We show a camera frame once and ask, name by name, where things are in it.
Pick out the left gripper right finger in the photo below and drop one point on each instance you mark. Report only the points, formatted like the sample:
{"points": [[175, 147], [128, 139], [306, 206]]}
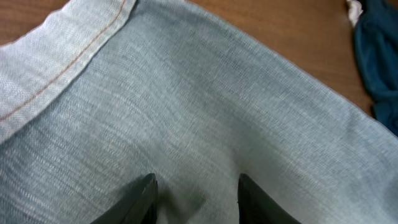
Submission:
{"points": [[257, 207]]}

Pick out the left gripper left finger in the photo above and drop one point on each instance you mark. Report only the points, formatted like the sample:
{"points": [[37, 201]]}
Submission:
{"points": [[138, 206]]}

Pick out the light blue denim shorts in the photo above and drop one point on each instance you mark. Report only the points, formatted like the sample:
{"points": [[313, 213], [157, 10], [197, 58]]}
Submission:
{"points": [[104, 92]]}

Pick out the dark blue t-shirt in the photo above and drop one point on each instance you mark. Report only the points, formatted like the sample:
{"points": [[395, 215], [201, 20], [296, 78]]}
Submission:
{"points": [[374, 24]]}

